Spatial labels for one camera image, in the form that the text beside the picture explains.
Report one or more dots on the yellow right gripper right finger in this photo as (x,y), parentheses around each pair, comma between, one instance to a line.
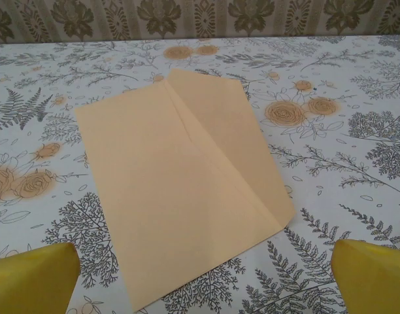
(373,281)

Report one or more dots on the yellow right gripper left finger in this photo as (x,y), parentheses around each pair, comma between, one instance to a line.
(30,284)

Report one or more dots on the tan paper envelope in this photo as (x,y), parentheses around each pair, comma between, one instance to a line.
(160,183)

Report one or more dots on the floral print tablecloth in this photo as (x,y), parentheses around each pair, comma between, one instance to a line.
(334,183)

